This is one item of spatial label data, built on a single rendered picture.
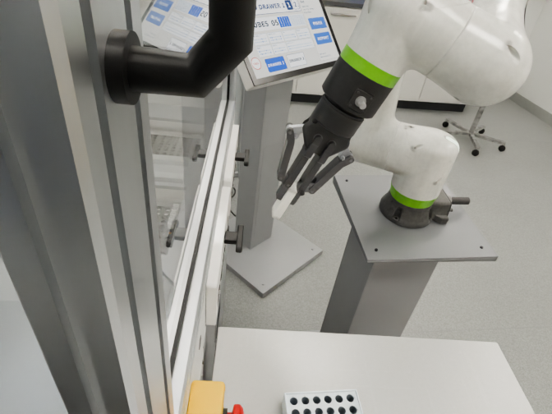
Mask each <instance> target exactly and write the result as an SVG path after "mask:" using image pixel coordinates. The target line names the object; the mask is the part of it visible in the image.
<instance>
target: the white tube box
mask: <svg viewBox="0 0 552 414"><path fill-rule="evenodd" d="M282 409H283V414H363V411H362V408H361V402H360V399H359V396H358V393H357V390H356V389H344V390H326V391H310V392H293V393H284V395H283V401H282Z"/></svg>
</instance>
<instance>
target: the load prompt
mask: <svg viewBox="0 0 552 414"><path fill-rule="evenodd" d="M299 11H301V8H300V5H299V3H298V1H297V0H256V11H255V15H265V14H274V13H283V12H299Z"/></svg>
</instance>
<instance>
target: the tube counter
mask: <svg viewBox="0 0 552 414"><path fill-rule="evenodd" d="M269 20H270V22H271V25H272V27H273V29H281V28H288V27H293V26H300V25H306V21H305V18H304V16H303V14H294V15H286V16H270V17H269Z"/></svg>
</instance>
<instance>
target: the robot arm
mask: <svg viewBox="0 0 552 414"><path fill-rule="evenodd" d="M528 1H529V0H365V2H364V5H363V8H362V10H361V14H360V17H359V19H358V21H357V23H356V26H355V28H354V31H353V32H352V35H351V36H350V38H349V40H348V42H347V43H346V45H345V47H344V49H343V50H342V52H341V53H340V55H339V57H338V59H337V61H336V62H335V63H334V65H333V67H332V69H331V71H330V73H329V74H328V76H327V77H326V79H325V81H324V83H323V84H322V89H323V91H324V94H323V95H322V97H321V99H320V101H319V102H318V103H317V105H316V107H315V109H314V111H313V112H312V114H311V115H310V116H309V117H308V118H307V119H306V120H305V121H304V122H303V123H302V124H297V125H293V124H292V123H290V122H289V123H287V124H286V132H287V137H286V140H285V143H284V147H283V152H282V155H281V158H280V161H279V164H278V169H277V178H278V180H279V181H280V182H282V183H281V185H280V186H279V188H278V189H277V191H276V199H277V200H276V201H275V203H274V205H273V207H272V217H273V218H276V219H280V218H281V217H282V215H283V213H284V212H285V210H286V208H287V207H288V206H289V204H290V205H294V204H296V202H297V200H298V199H299V197H300V196H303V195H305V192H309V193H310V194H315V193H316V192H317V191H318V190H319V189H320V188H321V187H322V186H323V185H324V184H325V183H326V182H327V181H328V180H330V179H331V178H332V177H333V176H334V175H335V174H336V173H337V172H339V171H340V170H341V169H342V168H344V167H346V166H347V165H349V164H351V163H353V162H354V161H356V162H358V163H363V164H366V165H369V166H371V167H375V168H379V169H383V170H385V171H388V172H391V173H393V176H392V180H391V187H390V189H389V191H388V193H386V194H385V195H383V196H382V198H381V200H380V203H379V209H380V211H381V213H382V214H383V216H384V217H385V218H386V219H388V220H389V221H391V222H392V223H395V224H397V225H398V226H401V227H405V228H423V227H425V226H427V225H428V224H429V223H430V221H431V219H432V220H434V221H435V222H437V223H441V224H442V223H444V224H446V223H447V222H448V220H449V217H448V215H449V212H453V209H451V206H452V205H469V204H470V198H469V197H451V195H450V194H448V193H445V192H444V190H443V186H444V184H445V182H446V180H447V177H448V175H449V173H450V171H451V169H452V166H453V164H454V162H455V159H456V158H457V156H458V152H459V145H458V142H457V141H456V139H455V138H454V137H453V136H451V135H450V134H449V133H447V132H445V131H442V130H440V129H436V128H433V127H428V126H418V125H413V124H408V123H405V122H400V121H398V120H397V119H396V117H395V111H396V107H397V104H398V97H399V94H400V91H401V88H402V84H403V79H404V76H405V73H406V71H408V70H415V71H418V72H420V73H421V74H422V75H424V76H426V77H427V78H428V79H430V80H431V81H433V82H434V83H435V84H437V85H438V86H439V87H441V88H442V89H443V90H445V91H446V92H448V93H449V94H450V95H452V96H453V97H454V98H455V99H456V100H458V101H459V102H461V103H463V104H467V105H471V106H477V107H483V106H490V105H493V104H497V103H500V102H502V101H504V100H506V99H507V98H509V97H510V96H512V95H513V94H515V93H516V92H517V91H518V90H519V89H520V88H521V87H522V85H523V84H524V82H525V81H526V79H527V77H528V75H529V73H530V70H531V65H532V49H531V44H530V42H529V40H528V38H527V34H526V31H525V15H526V8H527V3H528ZM302 132H303V139H304V144H303V146H302V148H301V151H300V153H299V154H298V156H297V157H296V159H295V160H294V162H293V163H292V166H291V167H290V168H289V170H288V171H287V169H288V164H289V161H290V158H291V155H292V151H293V147H294V144H295V139H297V138H298V137H299V135H300V133H302ZM337 153H338V156H336V157H335V158H334V159H333V160H332V161H330V162H329V163H328V164H327V165H326V166H325V167H324V168H323V169H322V170H321V171H320V172H319V173H317V172H318V171H319V169H320V167H321V166H322V165H323V164H324V163H325V162H326V160H327V159H328V157H330V156H332V155H335V154H337ZM313 154H315V155H314V157H313V159H312V160H311V161H310V163H309V164H308V166H307V168H306V170H305V171H304V173H303V174H302V175H301V177H300V179H299V180H298V182H297V184H296V183H295V180H296V179H297V177H298V175H299V173H300V172H301V170H302V169H303V168H304V166H305V165H306V162H307V161H308V159H310V158H311V157H312V155H313ZM286 171H287V173H286ZM316 173H317V174H316Z"/></svg>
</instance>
